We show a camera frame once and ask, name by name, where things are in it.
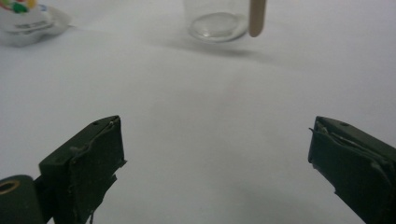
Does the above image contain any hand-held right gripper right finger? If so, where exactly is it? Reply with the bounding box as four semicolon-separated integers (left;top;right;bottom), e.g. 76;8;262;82
307;116;396;224

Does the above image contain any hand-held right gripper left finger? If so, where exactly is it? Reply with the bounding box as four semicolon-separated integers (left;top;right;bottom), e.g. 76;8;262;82
38;115;127;224

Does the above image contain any white and blue powder bag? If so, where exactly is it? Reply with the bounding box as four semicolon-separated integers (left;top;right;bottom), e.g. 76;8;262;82
0;0;73;49

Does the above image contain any wooden stirring stick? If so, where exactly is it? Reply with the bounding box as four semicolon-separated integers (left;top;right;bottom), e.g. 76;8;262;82
247;0;268;38

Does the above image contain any clear glass cup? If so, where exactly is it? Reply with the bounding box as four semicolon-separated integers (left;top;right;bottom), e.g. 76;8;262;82
182;0;250;44

